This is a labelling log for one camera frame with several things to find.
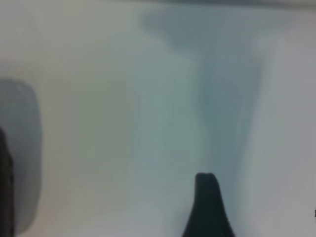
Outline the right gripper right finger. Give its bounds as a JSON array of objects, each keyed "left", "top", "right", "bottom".
[{"left": 182, "top": 172, "right": 235, "bottom": 237}]

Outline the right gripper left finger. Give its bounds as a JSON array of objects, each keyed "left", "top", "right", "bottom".
[{"left": 0, "top": 128, "right": 15, "bottom": 237}]

